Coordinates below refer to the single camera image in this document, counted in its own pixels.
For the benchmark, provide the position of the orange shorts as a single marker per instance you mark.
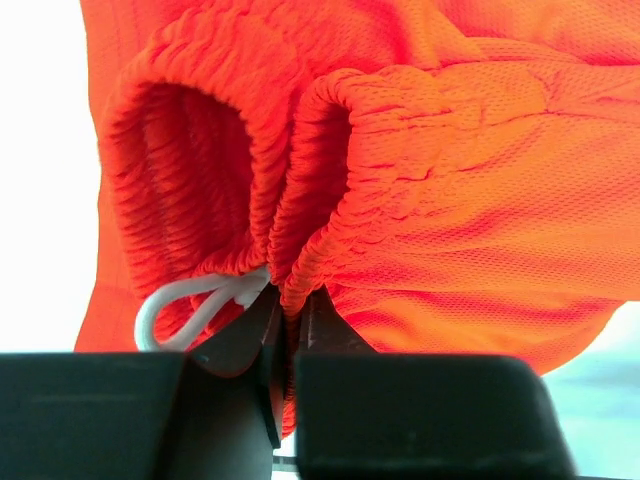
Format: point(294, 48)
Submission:
point(462, 176)

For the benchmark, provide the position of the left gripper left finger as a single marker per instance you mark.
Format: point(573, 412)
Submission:
point(211, 413)

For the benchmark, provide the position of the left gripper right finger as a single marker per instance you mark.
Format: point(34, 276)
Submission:
point(368, 415)

